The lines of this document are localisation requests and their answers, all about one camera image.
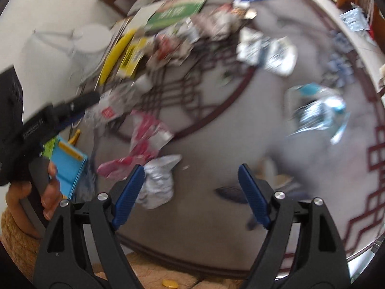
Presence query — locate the crumpled white wrapper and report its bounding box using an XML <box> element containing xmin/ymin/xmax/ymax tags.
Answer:
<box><xmin>266</xmin><ymin>38</ymin><xmax>298</xmax><ymax>77</ymax></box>
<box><xmin>237</xmin><ymin>27</ymin><xmax>271</xmax><ymax>65</ymax></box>

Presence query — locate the small pink wrapper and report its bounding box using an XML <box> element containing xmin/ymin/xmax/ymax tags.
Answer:
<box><xmin>96</xmin><ymin>155</ymin><xmax>145</xmax><ymax>181</ymax></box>

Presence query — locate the blue plastic tray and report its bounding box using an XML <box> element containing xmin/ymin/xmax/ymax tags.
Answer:
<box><xmin>50</xmin><ymin>135</ymin><xmax>89</xmax><ymax>201</ymax></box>

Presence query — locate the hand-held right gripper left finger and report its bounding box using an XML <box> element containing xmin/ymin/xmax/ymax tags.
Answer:
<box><xmin>34</xmin><ymin>164</ymin><xmax>145</xmax><ymax>289</ymax></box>

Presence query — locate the pink foil wrapper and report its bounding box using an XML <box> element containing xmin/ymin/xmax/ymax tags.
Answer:
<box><xmin>129</xmin><ymin>111</ymin><xmax>175</xmax><ymax>160</ymax></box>

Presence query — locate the yellow cardboard box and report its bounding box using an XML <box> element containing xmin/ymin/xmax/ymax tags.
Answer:
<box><xmin>98</xmin><ymin>29</ymin><xmax>148</xmax><ymax>86</ymax></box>

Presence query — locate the white paper board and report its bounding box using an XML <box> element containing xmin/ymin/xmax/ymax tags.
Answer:
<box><xmin>128</xmin><ymin>6</ymin><xmax>160</xmax><ymax>28</ymax></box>

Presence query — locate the blue plastic bag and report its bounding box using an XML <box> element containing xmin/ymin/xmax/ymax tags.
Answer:
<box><xmin>341</xmin><ymin>7</ymin><xmax>372</xmax><ymax>32</ymax></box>

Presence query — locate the person's left forearm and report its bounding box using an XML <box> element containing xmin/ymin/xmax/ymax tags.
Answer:
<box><xmin>0</xmin><ymin>208</ymin><xmax>46</xmax><ymax>280</ymax></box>

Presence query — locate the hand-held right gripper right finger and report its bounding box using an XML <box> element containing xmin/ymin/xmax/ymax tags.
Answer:
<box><xmin>237</xmin><ymin>163</ymin><xmax>352</xmax><ymax>289</ymax></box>

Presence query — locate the blue and white milk carton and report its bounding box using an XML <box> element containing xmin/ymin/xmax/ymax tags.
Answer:
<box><xmin>287</xmin><ymin>84</ymin><xmax>351</xmax><ymax>145</ymax></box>

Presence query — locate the clear wrapper with red label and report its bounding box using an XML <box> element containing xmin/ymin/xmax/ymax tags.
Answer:
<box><xmin>86</xmin><ymin>90</ymin><xmax>133</xmax><ymax>124</ymax></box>

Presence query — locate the green book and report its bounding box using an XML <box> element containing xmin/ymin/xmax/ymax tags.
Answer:
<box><xmin>144</xmin><ymin>0</ymin><xmax>215</xmax><ymax>32</ymax></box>

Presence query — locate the person's left hand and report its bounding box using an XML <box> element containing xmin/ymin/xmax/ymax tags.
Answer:
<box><xmin>5</xmin><ymin>161</ymin><xmax>65</xmax><ymax>221</ymax></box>

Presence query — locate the red and white wrapper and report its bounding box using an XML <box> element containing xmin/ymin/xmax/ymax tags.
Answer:
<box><xmin>147</xmin><ymin>32</ymin><xmax>193</xmax><ymax>67</ymax></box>

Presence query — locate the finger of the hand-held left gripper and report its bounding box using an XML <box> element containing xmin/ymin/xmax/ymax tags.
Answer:
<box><xmin>52</xmin><ymin>92</ymin><xmax>101</xmax><ymax>127</ymax></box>

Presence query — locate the white desk lamp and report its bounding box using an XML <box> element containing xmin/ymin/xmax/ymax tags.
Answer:
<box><xmin>26</xmin><ymin>24</ymin><xmax>113</xmax><ymax>76</ymax></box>

